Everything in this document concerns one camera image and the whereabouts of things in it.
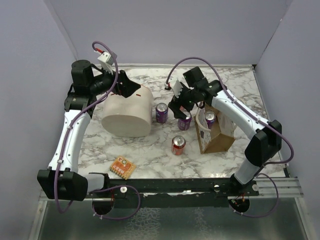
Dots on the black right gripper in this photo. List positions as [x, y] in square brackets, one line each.
[175, 104]

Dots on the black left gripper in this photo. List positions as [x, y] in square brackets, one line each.
[127, 87]

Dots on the purple soda can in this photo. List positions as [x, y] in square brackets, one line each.
[161, 113]
[184, 124]

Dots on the purple soda can carried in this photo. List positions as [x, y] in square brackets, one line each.
[210, 118]

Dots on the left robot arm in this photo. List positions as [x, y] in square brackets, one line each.
[61, 180]

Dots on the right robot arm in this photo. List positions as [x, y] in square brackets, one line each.
[264, 136]

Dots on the white cylindrical bucket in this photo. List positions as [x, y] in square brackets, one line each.
[129, 117]

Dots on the red cola can near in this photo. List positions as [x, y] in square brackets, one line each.
[177, 145]

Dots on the orange snack packet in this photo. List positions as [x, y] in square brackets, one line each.
[122, 167]

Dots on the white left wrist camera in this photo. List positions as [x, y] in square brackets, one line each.
[106, 61]

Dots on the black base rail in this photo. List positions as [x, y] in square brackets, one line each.
[128, 197]

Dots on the aluminium frame rail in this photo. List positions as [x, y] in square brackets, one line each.
[280, 187]

